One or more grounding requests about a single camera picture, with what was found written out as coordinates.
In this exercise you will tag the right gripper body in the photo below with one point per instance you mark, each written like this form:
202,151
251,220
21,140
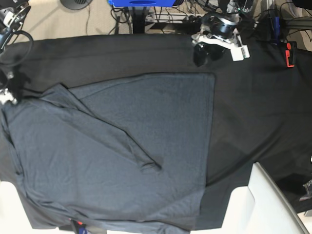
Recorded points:
9,86

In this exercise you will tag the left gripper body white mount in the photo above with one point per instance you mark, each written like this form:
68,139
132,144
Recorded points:
221,29

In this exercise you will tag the dark grey T-shirt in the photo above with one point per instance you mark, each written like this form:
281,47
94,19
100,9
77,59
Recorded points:
123,155

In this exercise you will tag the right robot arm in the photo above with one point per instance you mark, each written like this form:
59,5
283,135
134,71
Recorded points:
11,23

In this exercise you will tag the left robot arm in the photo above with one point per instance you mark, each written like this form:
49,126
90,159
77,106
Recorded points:
232,7

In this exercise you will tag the black power strip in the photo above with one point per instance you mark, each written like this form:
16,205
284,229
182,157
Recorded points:
194,18

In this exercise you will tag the red black clamp right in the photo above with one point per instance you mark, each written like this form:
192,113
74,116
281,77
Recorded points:
290,54

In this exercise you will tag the blue plastic bin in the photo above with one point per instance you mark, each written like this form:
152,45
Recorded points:
145,3

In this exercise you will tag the black round stand base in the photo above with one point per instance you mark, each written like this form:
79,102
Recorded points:
75,4

